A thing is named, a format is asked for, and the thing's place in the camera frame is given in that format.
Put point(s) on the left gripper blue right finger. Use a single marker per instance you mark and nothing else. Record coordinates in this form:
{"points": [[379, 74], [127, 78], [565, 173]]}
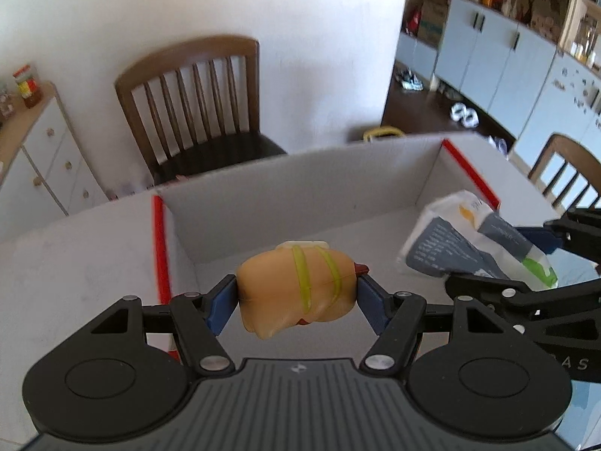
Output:
{"points": [[395, 318]]}

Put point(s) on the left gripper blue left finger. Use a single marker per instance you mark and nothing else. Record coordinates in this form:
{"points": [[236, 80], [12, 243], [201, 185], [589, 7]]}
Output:
{"points": [[198, 319]]}

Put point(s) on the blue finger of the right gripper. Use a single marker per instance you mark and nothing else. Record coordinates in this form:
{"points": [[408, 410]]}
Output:
{"points": [[545, 239], [488, 290]]}

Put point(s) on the white grey snack bag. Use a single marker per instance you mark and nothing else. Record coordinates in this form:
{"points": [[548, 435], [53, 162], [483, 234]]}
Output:
{"points": [[460, 234]]}

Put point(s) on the yellow dog plush toy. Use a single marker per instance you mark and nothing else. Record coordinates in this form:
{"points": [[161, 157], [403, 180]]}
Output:
{"points": [[297, 283]]}

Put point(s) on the wooden chair right side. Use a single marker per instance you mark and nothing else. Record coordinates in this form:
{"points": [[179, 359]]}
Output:
{"points": [[567, 175]]}

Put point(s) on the red cardboard box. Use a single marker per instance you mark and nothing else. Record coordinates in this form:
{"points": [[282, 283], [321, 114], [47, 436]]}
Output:
{"points": [[361, 199]]}

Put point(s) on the white slippers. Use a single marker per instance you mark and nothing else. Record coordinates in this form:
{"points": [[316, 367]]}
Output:
{"points": [[467, 117]]}

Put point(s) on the yellow rim basket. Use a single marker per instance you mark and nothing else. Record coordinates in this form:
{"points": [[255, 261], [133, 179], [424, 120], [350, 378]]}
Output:
{"points": [[382, 132]]}

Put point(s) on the wooden chair behind table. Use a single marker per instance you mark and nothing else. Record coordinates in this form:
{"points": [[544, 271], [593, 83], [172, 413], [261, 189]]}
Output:
{"points": [[194, 107]]}

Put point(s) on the black white sneakers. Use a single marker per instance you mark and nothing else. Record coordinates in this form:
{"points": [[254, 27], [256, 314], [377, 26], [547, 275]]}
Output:
{"points": [[408, 80]]}

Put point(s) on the white drawer sideboard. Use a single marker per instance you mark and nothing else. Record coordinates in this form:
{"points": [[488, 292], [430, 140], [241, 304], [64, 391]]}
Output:
{"points": [[44, 175]]}

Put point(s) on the cardboard carton in cabinet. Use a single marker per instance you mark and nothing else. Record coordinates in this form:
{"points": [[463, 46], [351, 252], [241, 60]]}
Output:
{"points": [[432, 23]]}

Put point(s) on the red lid sauce jar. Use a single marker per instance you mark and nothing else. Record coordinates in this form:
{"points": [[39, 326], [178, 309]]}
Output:
{"points": [[27, 86]]}

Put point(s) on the blue wall cabinet unit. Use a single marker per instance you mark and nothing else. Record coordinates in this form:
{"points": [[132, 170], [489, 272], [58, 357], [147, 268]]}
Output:
{"points": [[532, 66]]}

